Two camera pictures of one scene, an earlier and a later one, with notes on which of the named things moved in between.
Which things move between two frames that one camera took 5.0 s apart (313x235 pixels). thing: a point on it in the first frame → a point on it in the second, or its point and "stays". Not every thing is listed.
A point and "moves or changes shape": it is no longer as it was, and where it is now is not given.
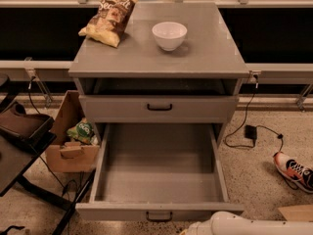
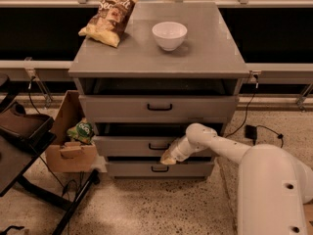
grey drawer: [158, 172] moves or changes shape
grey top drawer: [156, 109] stays
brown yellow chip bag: [111, 23] stays
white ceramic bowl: [169, 35] stays
